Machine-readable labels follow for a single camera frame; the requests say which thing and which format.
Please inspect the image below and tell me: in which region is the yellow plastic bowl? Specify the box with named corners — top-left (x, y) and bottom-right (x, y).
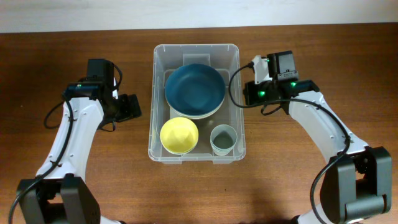
top-left (160, 117), bottom-right (199, 143)

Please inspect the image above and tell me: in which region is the beige bowl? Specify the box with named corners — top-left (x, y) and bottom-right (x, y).
top-left (170, 106), bottom-right (221, 119)
top-left (164, 93), bottom-right (225, 115)

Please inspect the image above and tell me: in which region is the blue plastic bowl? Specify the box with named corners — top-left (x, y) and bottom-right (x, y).
top-left (165, 63), bottom-right (226, 116)

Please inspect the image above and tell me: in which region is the clear plastic storage container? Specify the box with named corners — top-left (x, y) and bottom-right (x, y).
top-left (148, 44), bottom-right (246, 164)

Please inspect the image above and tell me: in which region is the grey translucent plastic cup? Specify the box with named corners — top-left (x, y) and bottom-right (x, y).
top-left (210, 124), bottom-right (238, 143)

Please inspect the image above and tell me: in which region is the green plastic bowl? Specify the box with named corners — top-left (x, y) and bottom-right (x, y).
top-left (161, 137), bottom-right (197, 155)

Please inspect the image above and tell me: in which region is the green plastic cup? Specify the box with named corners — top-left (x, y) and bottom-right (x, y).
top-left (211, 142), bottom-right (236, 156)

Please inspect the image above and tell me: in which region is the cream plastic cup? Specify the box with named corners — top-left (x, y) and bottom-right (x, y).
top-left (213, 149), bottom-right (232, 156)

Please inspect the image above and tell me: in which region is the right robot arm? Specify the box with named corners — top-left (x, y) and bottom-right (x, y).
top-left (244, 51), bottom-right (392, 223)

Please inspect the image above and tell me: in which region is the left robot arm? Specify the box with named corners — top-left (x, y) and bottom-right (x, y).
top-left (7, 58), bottom-right (142, 223)

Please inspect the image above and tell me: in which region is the white label in container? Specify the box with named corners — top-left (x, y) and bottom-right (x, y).
top-left (169, 108), bottom-right (181, 119)

